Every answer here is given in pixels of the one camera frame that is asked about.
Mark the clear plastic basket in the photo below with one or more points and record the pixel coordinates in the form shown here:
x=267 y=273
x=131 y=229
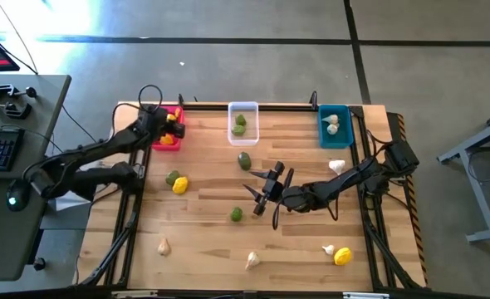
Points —
x=249 y=139

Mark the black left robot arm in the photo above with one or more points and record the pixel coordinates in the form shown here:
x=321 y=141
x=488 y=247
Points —
x=104 y=145

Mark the dark green avocado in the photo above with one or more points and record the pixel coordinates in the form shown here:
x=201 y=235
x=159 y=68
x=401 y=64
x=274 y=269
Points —
x=244 y=160

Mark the black screw clamp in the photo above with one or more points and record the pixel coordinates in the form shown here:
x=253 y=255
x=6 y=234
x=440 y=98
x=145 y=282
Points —
x=6 y=90
x=14 y=110

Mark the blue plastic basket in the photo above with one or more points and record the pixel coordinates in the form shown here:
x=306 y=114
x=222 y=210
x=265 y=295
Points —
x=344 y=139

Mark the black table clamp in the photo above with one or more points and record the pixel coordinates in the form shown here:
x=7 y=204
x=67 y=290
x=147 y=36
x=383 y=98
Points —
x=181 y=101
x=314 y=101

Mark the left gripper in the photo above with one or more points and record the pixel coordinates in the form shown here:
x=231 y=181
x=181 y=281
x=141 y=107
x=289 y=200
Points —
x=155 y=122

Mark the green lime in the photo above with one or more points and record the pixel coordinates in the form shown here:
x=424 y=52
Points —
x=171 y=177
x=238 y=130
x=236 y=214
x=240 y=120

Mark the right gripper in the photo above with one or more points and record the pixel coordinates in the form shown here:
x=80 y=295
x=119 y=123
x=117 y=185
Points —
x=273 y=191

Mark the black round knob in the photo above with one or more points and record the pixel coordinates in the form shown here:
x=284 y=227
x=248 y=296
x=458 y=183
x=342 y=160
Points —
x=39 y=264

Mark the black computer mouse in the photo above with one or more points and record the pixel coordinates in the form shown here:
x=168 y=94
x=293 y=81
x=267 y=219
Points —
x=16 y=201

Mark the small white garlic bulb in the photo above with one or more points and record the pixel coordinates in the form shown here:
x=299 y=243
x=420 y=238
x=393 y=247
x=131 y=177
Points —
x=328 y=249

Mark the black aluminium table frame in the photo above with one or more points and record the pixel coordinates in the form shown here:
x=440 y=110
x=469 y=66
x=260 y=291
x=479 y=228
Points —
x=286 y=107

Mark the silver aluminium bracket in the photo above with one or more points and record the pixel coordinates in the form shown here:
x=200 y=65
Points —
x=365 y=295
x=133 y=294

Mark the black yellow hazard strip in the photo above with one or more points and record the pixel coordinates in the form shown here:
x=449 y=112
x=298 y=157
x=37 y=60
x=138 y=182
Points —
x=415 y=232

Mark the pink plastic basket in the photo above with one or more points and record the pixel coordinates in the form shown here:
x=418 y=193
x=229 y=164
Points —
x=164 y=148

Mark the dark grey desk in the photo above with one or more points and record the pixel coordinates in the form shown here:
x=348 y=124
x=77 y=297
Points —
x=41 y=108

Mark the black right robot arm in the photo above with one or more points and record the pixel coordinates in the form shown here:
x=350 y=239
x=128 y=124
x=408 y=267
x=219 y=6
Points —
x=344 y=182

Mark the white paper sheet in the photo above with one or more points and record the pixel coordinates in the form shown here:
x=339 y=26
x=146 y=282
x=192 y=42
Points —
x=64 y=204

